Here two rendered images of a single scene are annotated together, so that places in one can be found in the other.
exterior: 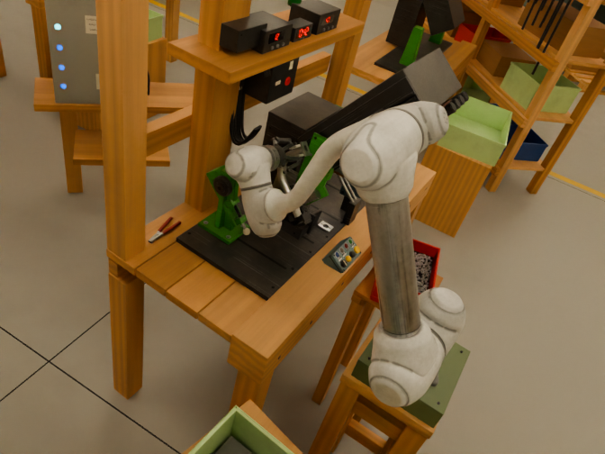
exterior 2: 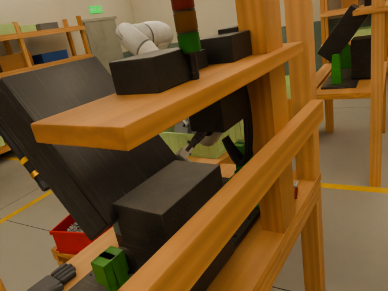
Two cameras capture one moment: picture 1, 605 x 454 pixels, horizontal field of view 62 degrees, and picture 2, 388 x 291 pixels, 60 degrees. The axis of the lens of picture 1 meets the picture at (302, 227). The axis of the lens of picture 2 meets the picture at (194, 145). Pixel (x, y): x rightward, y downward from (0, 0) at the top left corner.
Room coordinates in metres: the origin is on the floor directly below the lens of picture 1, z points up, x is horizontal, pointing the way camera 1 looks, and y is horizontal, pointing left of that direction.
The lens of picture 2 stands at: (2.76, 0.41, 1.66)
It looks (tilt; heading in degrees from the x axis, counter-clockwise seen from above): 20 degrees down; 194
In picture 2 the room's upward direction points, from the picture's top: 10 degrees counter-clockwise
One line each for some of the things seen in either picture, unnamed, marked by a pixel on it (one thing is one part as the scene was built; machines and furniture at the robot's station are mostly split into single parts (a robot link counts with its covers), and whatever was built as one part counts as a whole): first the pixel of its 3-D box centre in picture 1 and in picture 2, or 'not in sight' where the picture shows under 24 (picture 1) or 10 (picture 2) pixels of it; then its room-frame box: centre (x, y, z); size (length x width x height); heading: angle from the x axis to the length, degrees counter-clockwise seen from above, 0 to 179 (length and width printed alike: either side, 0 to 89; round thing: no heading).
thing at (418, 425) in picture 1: (403, 371); not in sight; (1.08, -0.45, 0.83); 0.32 x 0.32 x 0.04; 68
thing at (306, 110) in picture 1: (298, 144); (179, 230); (1.91, 0.11, 1.07); 0.30 x 0.18 x 0.34; 157
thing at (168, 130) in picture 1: (246, 95); (257, 177); (1.90, 0.36, 1.23); 1.30 x 0.05 x 0.09; 157
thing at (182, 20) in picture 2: not in sight; (185, 22); (1.98, 0.25, 1.67); 0.05 x 0.05 x 0.05
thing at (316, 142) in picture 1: (321, 161); not in sight; (1.66, 0.00, 1.17); 0.13 x 0.12 x 0.20; 157
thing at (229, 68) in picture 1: (280, 36); (208, 77); (1.86, 0.26, 1.52); 0.90 x 0.25 x 0.04; 157
